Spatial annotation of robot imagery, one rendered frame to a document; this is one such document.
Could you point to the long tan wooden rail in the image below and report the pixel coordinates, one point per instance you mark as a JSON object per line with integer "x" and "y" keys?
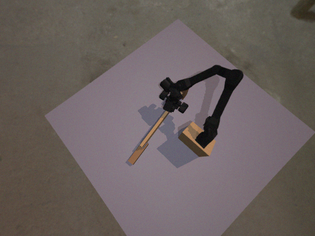
{"x": 154, "y": 128}

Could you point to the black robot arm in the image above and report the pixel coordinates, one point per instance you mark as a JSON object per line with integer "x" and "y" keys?
{"x": 233, "y": 77}

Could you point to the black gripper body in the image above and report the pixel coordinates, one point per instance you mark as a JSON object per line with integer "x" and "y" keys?
{"x": 177, "y": 103}

